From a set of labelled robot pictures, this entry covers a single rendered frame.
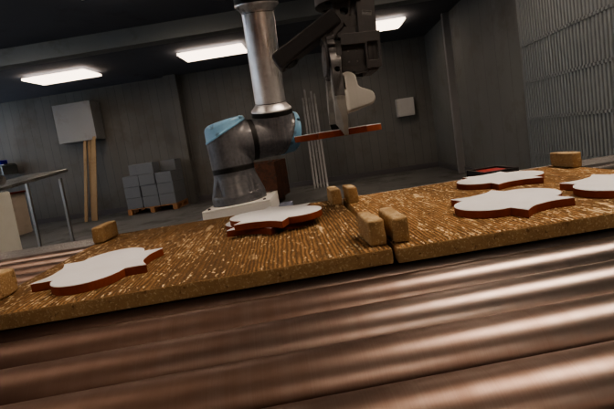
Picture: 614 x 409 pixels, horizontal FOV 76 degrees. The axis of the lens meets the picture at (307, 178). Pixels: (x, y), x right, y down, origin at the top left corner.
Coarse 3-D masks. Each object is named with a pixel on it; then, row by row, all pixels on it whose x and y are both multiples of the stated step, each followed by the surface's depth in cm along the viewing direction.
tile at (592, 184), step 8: (592, 176) 53; (600, 176) 52; (608, 176) 51; (560, 184) 52; (568, 184) 51; (576, 184) 49; (584, 184) 49; (592, 184) 48; (600, 184) 47; (608, 184) 47; (576, 192) 48; (584, 192) 46; (592, 192) 45; (600, 192) 45; (608, 192) 44
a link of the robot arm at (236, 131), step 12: (228, 120) 104; (240, 120) 106; (216, 132) 104; (228, 132) 104; (240, 132) 105; (252, 132) 106; (216, 144) 104; (228, 144) 104; (240, 144) 105; (252, 144) 106; (216, 156) 105; (228, 156) 104; (240, 156) 105; (252, 156) 109; (216, 168) 106
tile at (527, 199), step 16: (496, 192) 52; (512, 192) 51; (528, 192) 49; (544, 192) 48; (560, 192) 47; (464, 208) 45; (480, 208) 44; (496, 208) 43; (512, 208) 43; (528, 208) 41; (544, 208) 43
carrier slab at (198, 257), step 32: (192, 224) 69; (224, 224) 64; (320, 224) 53; (352, 224) 50; (192, 256) 46; (224, 256) 44; (256, 256) 42; (288, 256) 40; (320, 256) 39; (352, 256) 38; (384, 256) 38; (128, 288) 37; (160, 288) 37; (192, 288) 37; (224, 288) 37; (0, 320) 36; (32, 320) 36
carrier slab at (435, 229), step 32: (384, 192) 72; (416, 192) 67; (448, 192) 63; (480, 192) 59; (416, 224) 46; (448, 224) 44; (480, 224) 42; (512, 224) 40; (544, 224) 38; (576, 224) 38; (608, 224) 39; (416, 256) 38
